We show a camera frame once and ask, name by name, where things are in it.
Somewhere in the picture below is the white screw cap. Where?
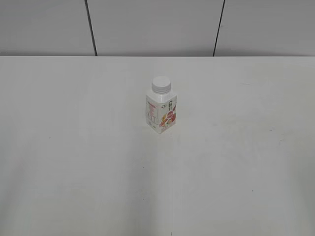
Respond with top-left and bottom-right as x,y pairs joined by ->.
152,76 -> 171,94

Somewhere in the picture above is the white square drink bottle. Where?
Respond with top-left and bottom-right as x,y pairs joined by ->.
145,89 -> 177,134

